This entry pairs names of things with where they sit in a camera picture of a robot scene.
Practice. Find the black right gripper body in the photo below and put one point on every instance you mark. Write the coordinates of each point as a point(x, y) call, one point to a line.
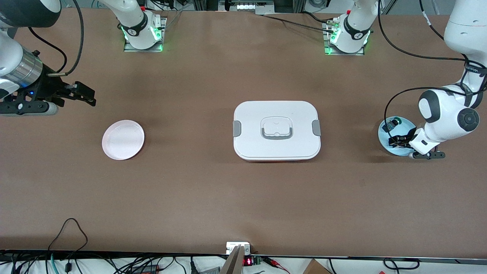
point(48, 86)

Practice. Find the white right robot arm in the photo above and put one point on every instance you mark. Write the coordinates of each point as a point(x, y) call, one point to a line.
point(15, 61)

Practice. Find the light blue round plate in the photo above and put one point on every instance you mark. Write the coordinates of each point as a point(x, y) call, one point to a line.
point(403, 150)

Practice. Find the pink round plate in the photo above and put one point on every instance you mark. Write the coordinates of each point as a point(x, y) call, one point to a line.
point(123, 140)

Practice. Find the white lunch box grey clips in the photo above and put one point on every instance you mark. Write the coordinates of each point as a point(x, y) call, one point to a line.
point(276, 148)

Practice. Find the brown cardboard piece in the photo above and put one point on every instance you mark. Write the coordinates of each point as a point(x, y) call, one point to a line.
point(315, 268)

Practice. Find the silver power strip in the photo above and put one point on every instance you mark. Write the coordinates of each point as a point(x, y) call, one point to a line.
point(247, 5)

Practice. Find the red digit display module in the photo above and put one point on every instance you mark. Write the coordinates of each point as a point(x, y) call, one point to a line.
point(249, 261)

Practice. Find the small white box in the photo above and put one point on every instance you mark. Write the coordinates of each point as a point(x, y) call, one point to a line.
point(232, 246)

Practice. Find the green button switch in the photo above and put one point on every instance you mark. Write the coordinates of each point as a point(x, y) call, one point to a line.
point(390, 125)

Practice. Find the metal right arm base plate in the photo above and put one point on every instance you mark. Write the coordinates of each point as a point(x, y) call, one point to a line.
point(142, 50)

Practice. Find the grey wedge bracket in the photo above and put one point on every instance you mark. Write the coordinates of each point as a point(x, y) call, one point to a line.
point(234, 262)

